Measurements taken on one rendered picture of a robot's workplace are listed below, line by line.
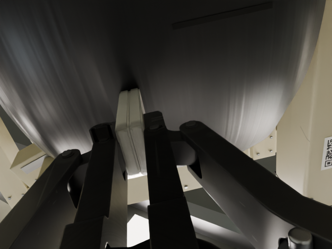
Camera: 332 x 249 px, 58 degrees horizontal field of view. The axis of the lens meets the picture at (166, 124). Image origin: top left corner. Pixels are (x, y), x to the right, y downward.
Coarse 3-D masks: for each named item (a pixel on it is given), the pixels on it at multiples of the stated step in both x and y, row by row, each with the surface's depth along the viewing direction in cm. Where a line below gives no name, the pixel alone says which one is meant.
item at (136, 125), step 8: (136, 88) 22; (136, 96) 20; (136, 104) 19; (136, 112) 17; (144, 112) 21; (136, 120) 16; (136, 128) 16; (144, 128) 16; (136, 136) 16; (136, 144) 16; (144, 144) 16; (136, 152) 16; (144, 152) 16; (144, 160) 16; (144, 168) 17
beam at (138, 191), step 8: (248, 152) 85; (48, 160) 91; (184, 168) 85; (144, 176) 85; (184, 176) 87; (192, 176) 87; (128, 184) 85; (136, 184) 86; (144, 184) 86; (184, 184) 88; (192, 184) 89; (128, 192) 87; (136, 192) 87; (144, 192) 88; (128, 200) 88; (136, 200) 89; (144, 200) 90
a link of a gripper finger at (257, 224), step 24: (192, 144) 14; (216, 144) 13; (192, 168) 15; (216, 168) 12; (240, 168) 11; (264, 168) 10; (216, 192) 12; (240, 192) 10; (264, 192) 9; (288, 192) 9; (240, 216) 11; (264, 216) 9; (288, 216) 8; (312, 216) 8; (264, 240) 10
